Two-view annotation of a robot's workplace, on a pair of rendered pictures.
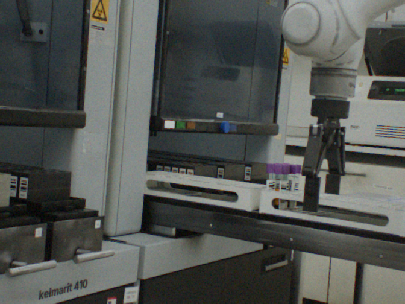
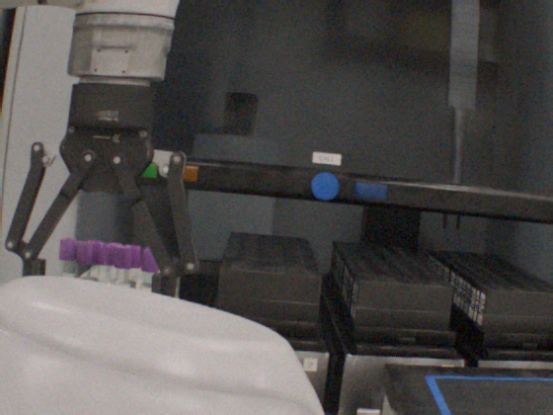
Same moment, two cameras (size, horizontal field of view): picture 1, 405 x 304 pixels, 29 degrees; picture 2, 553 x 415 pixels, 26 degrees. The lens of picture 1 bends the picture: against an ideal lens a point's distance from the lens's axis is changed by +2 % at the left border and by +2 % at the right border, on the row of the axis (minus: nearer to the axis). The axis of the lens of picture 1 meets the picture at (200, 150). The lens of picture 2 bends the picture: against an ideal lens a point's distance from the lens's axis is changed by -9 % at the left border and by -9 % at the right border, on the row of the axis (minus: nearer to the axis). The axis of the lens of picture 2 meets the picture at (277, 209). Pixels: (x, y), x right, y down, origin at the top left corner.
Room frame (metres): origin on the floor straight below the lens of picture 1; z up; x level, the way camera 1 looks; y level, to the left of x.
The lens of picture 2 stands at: (1.12, -1.22, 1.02)
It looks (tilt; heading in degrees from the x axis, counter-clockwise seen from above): 3 degrees down; 58
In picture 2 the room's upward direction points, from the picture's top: 5 degrees clockwise
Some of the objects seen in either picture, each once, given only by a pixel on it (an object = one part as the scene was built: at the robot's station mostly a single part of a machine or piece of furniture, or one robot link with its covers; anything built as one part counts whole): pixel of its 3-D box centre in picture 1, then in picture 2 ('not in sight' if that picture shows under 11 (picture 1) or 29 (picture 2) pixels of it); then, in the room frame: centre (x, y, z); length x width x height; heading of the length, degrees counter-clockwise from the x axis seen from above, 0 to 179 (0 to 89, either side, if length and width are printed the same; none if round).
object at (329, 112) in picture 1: (328, 121); (107, 137); (1.55, -0.25, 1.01); 0.08 x 0.07 x 0.09; 149
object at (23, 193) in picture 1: (46, 188); not in sight; (1.40, 0.27, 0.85); 0.12 x 0.02 x 0.06; 149
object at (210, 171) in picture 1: (201, 178); (268, 298); (1.87, -0.01, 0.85); 0.12 x 0.02 x 0.06; 150
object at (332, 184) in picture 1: (331, 190); (155, 315); (1.59, -0.28, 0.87); 0.03 x 0.01 x 0.07; 59
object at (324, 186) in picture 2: (225, 127); (325, 186); (1.90, -0.06, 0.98); 0.03 x 0.01 x 0.03; 149
